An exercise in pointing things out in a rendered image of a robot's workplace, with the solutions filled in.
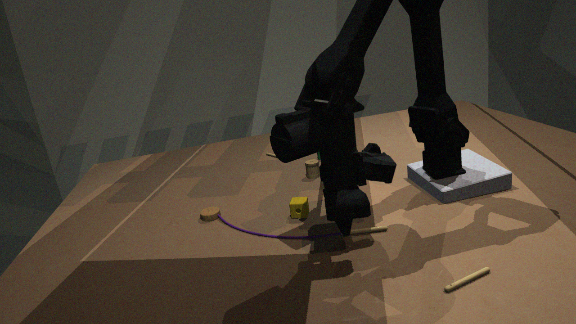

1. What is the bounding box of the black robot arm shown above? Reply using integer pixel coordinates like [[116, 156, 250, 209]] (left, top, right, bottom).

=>
[[270, 0, 470, 186]]

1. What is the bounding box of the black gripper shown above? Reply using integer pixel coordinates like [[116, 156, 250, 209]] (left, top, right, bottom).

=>
[[319, 144, 371, 236]]

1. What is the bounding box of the olive-yellow wooden block with round hole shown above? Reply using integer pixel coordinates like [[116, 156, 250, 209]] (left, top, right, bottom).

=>
[[289, 197, 309, 219]]

